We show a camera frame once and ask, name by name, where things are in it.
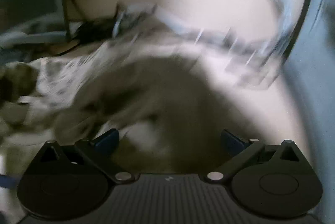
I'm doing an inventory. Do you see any black cable bundle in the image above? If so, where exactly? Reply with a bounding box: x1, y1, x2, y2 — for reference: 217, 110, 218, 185
62, 0, 278, 89

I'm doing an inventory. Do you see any white glass-sided computer case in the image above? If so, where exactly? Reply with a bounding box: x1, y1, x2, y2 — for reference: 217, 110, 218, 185
284, 0, 334, 223

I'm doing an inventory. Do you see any brown polka dot sweater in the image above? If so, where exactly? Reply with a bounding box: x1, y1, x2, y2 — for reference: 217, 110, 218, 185
1, 17, 220, 151

